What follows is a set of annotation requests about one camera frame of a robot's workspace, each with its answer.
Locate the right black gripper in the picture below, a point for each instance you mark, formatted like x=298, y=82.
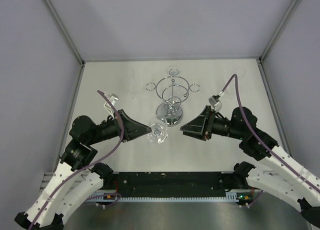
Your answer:
x=196, y=128

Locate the left aluminium frame post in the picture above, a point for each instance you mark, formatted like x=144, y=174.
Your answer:
x=63, y=31

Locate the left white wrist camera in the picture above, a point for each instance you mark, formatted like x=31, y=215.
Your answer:
x=113, y=98

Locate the round wine glass front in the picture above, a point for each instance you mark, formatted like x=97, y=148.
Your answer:
x=159, y=129

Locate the round wine glass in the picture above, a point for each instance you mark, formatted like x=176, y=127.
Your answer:
x=159, y=129
x=173, y=70

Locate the aluminium frame post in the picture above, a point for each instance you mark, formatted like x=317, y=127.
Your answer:
x=289, y=12
x=63, y=31

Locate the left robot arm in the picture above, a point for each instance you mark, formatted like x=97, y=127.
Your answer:
x=76, y=176

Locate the white toothed cable duct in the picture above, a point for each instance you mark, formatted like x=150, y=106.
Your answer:
x=231, y=197

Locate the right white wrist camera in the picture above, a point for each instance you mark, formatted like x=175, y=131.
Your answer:
x=215, y=102

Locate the chrome wine glass rack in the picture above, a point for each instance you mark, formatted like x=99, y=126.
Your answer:
x=173, y=91

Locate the right aluminium frame post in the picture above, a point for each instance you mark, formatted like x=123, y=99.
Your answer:
x=289, y=12

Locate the round wine glass back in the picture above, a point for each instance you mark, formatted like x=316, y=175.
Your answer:
x=173, y=70

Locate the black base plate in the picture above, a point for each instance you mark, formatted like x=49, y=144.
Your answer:
x=172, y=184

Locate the ribbed champagne flute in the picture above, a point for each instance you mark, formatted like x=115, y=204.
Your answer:
x=131, y=83
x=240, y=72

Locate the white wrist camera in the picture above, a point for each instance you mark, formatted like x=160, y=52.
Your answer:
x=113, y=98
x=215, y=102

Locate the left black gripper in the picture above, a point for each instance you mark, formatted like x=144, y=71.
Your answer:
x=137, y=129

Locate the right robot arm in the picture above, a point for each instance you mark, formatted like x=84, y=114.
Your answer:
x=298, y=187

